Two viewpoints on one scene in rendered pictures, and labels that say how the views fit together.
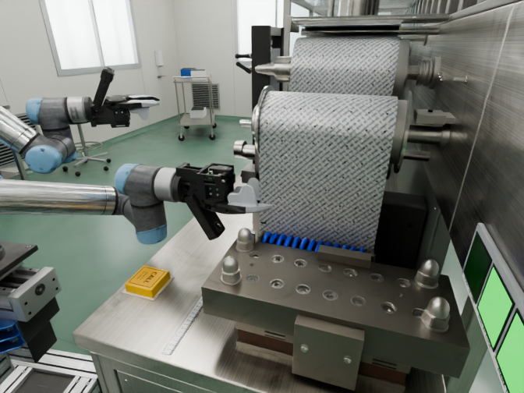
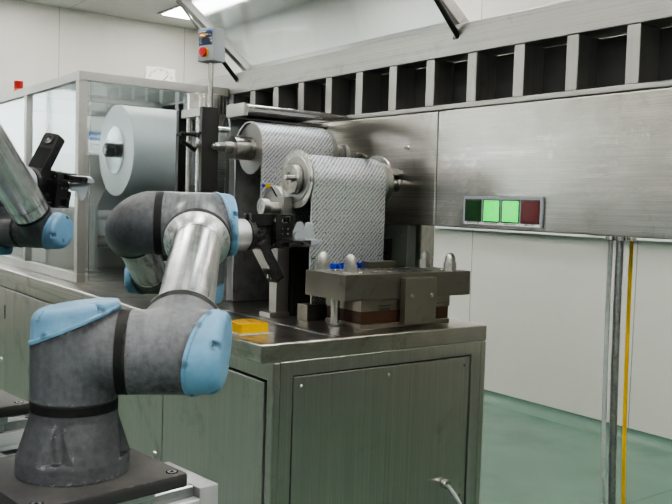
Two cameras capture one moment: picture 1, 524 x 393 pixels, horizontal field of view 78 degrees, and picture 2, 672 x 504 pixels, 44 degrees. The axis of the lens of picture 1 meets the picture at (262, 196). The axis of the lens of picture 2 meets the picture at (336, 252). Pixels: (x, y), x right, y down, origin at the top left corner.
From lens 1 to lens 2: 1.77 m
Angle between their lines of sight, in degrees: 57
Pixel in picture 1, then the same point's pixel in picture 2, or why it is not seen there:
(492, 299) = (489, 209)
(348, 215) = (367, 239)
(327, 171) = (354, 206)
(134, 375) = (312, 371)
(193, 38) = not seen: outside the picture
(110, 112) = (58, 187)
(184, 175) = (258, 220)
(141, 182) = not seen: hidden behind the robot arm
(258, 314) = (379, 287)
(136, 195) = not seen: hidden behind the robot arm
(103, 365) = (283, 375)
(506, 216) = (478, 183)
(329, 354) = (423, 296)
